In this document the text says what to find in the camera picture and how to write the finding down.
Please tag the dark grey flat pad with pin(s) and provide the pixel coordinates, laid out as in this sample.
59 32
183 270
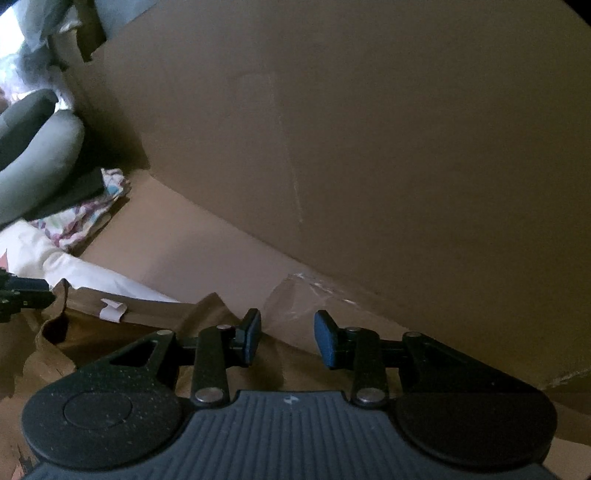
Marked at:
78 189

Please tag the floral patterned cloth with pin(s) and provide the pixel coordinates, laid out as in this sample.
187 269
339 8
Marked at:
78 226

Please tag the grey neck pillow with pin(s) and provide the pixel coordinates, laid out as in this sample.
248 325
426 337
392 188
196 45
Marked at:
46 157

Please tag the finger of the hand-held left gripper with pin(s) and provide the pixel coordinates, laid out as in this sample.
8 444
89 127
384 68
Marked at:
32 295

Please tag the brown t-shirt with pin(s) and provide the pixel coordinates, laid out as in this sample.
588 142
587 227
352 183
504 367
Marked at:
138 323

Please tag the large cardboard sheet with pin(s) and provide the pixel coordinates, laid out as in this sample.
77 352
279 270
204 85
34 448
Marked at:
369 138

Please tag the grey plastic-wrapped mattress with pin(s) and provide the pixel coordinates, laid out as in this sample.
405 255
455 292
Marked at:
120 11

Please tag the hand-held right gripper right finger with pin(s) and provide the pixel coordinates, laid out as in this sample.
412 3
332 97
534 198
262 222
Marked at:
325 341

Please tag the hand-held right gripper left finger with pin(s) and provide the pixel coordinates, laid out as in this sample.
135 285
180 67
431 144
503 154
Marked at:
253 337

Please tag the cream bear print blanket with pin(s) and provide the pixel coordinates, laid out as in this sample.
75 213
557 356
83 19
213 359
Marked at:
69 267

